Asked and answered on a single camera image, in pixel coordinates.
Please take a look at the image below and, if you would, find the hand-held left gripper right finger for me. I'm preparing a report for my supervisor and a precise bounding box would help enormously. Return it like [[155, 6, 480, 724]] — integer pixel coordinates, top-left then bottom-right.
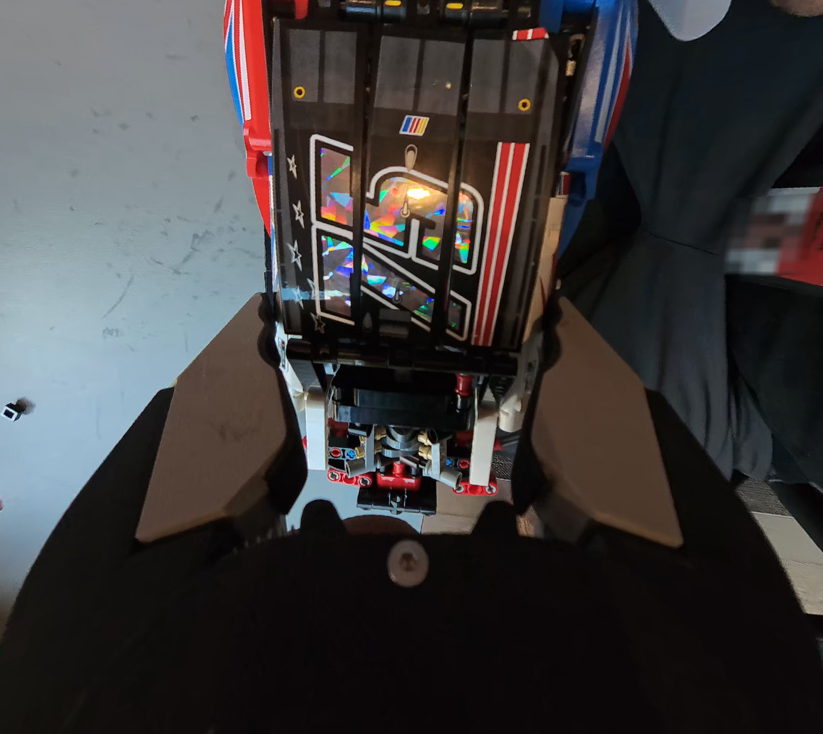
[[512, 297, 684, 548]]

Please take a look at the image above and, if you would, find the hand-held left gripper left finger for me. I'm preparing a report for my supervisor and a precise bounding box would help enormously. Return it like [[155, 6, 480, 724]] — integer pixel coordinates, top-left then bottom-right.
[[134, 293, 308, 545]]

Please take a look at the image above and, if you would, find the brick-built toy race car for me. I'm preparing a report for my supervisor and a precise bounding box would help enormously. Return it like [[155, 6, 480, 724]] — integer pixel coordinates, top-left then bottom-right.
[[222, 0, 645, 516]]

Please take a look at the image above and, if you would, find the person's dark clothing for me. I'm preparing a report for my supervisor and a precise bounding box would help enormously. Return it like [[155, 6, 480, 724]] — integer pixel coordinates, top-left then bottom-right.
[[559, 0, 823, 484]]

